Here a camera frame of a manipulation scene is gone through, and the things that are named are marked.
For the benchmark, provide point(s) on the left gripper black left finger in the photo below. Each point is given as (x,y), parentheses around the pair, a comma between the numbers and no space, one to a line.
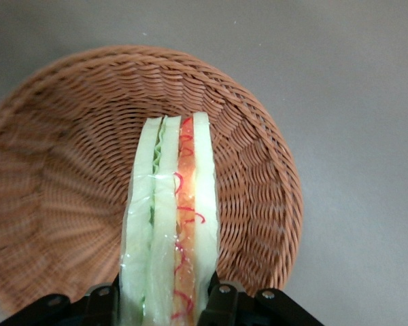
(71,310)

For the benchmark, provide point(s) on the brown wicker basket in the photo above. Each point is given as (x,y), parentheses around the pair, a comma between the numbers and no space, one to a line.
(71,136)

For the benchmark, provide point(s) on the triangle sandwich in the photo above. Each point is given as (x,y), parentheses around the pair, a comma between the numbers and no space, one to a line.
(204,203)

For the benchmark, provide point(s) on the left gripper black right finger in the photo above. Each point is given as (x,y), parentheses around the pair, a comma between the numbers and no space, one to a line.
(251,309)

